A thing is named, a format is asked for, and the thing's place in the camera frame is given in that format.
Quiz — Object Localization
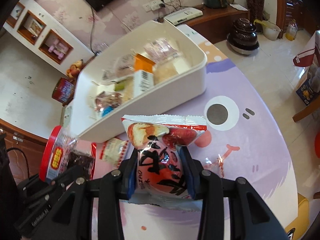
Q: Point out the yellow stool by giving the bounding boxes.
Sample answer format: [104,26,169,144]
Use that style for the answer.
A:
[285,194,310,239]

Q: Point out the white plastic storage bin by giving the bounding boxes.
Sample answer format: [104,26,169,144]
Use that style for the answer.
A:
[69,20,207,143]

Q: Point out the framed photo on shelf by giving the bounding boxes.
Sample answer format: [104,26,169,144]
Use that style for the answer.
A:
[24,17,43,37]

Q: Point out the orange box snack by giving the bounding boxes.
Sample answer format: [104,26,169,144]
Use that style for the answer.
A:
[134,54,156,74]

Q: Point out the white red snack packet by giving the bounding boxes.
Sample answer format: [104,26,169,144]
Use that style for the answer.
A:
[99,138,130,168]

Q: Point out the white plastic bucket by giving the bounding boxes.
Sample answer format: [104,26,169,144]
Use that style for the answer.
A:
[253,19,282,41]

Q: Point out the brown wooden tv cabinet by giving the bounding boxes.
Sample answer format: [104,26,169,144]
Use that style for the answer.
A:
[185,5,250,44]

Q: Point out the blue foil snack packet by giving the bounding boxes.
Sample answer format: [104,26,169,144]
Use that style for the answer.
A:
[101,106,114,117]

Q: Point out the red lid snack cup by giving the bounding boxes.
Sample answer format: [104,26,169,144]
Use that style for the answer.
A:
[39,125,78,183]

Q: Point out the pink dumbbells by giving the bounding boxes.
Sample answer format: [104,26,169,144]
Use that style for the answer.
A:
[48,39,69,60]

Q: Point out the white wall power strip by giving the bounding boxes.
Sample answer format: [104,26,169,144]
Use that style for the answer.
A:
[143,0,176,12]

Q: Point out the dark woven basket red lid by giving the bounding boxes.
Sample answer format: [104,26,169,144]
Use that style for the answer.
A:
[246,0,265,23]

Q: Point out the white set-top box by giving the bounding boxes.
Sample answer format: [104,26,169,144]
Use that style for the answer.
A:
[164,7,203,26]

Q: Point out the red round cookie tin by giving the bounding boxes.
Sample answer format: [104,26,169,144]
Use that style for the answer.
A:
[52,77,75,104]

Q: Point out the fruit bowl with apples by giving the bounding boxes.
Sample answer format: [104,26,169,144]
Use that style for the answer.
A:
[66,60,84,79]

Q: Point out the dark brown ceramic jar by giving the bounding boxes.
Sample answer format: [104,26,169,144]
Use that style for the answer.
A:
[227,18,259,55]

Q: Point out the pink wrapped snack pack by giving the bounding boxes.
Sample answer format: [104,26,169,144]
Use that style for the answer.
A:
[144,38,181,63]

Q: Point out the red date snack bag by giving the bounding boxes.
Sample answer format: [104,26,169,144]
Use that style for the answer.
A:
[121,114,207,211]

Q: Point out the yellow liquid plastic bottle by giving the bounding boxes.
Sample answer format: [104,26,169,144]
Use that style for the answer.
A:
[285,19,298,41]

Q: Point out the cartoon pink purple tablecloth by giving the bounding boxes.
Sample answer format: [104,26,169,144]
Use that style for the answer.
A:
[70,22,298,231]

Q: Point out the green snack packet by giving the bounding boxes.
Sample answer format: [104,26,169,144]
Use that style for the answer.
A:
[114,77,133,92]

